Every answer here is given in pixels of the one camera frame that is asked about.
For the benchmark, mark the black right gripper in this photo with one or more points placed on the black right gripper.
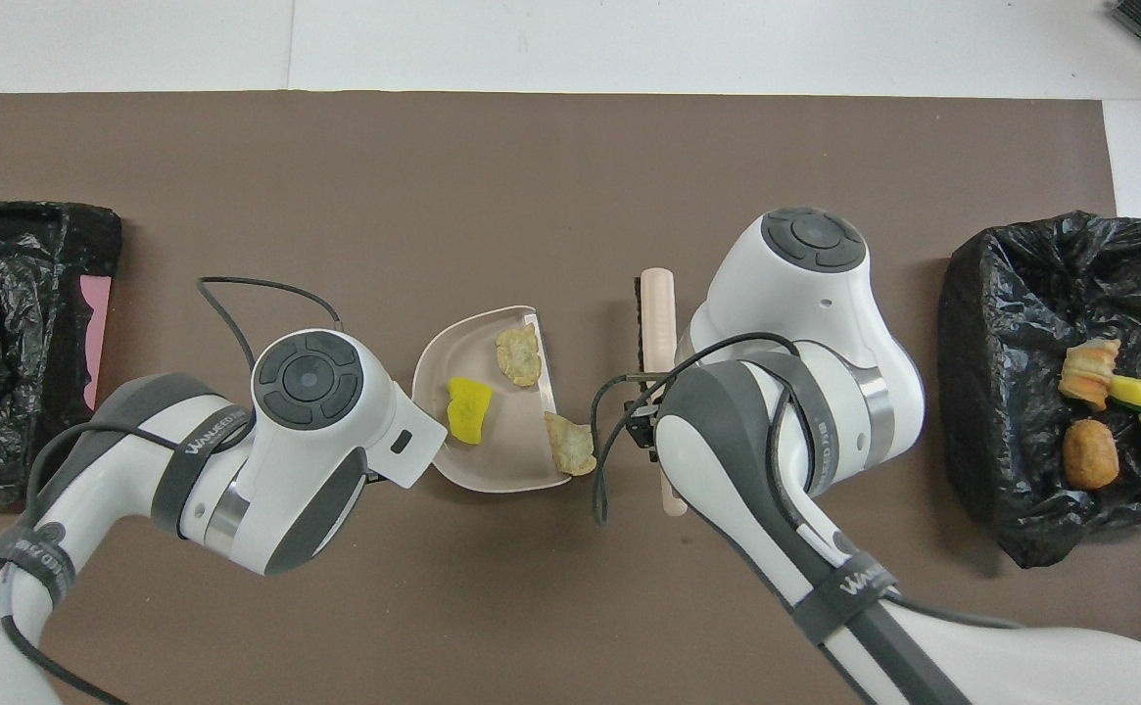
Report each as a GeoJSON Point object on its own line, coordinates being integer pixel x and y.
{"type": "Point", "coordinates": [646, 421]}

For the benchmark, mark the beige foam chunk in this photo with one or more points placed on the beige foam chunk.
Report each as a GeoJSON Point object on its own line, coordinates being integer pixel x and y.
{"type": "Point", "coordinates": [518, 354]}
{"type": "Point", "coordinates": [1089, 372]}
{"type": "Point", "coordinates": [570, 443]}

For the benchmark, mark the beige hand brush black bristles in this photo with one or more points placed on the beige hand brush black bristles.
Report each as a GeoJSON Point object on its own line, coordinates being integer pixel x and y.
{"type": "Point", "coordinates": [658, 313]}

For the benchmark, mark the beige plastic dustpan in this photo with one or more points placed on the beige plastic dustpan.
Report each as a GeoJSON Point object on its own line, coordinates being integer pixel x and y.
{"type": "Point", "coordinates": [501, 460]}

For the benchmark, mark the brown cork piece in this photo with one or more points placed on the brown cork piece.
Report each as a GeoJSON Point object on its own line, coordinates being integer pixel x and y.
{"type": "Point", "coordinates": [1091, 455]}

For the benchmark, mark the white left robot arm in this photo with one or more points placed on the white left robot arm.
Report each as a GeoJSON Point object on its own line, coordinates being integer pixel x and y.
{"type": "Point", "coordinates": [306, 460]}

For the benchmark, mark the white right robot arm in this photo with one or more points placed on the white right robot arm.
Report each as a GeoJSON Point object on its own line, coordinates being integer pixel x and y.
{"type": "Point", "coordinates": [805, 313]}

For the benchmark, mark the black bag fully covering bin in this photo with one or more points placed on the black bag fully covering bin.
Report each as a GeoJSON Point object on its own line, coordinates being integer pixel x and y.
{"type": "Point", "coordinates": [1001, 372]}

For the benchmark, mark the pink plastic bin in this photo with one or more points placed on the pink plastic bin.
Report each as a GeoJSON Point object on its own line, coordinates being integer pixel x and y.
{"type": "Point", "coordinates": [98, 333]}

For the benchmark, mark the black bag lining pink bin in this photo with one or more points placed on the black bag lining pink bin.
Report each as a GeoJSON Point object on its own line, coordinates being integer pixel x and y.
{"type": "Point", "coordinates": [2, 323]}

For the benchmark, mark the brown table mat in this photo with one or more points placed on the brown table mat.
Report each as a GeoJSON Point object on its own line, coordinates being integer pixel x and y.
{"type": "Point", "coordinates": [531, 176]}

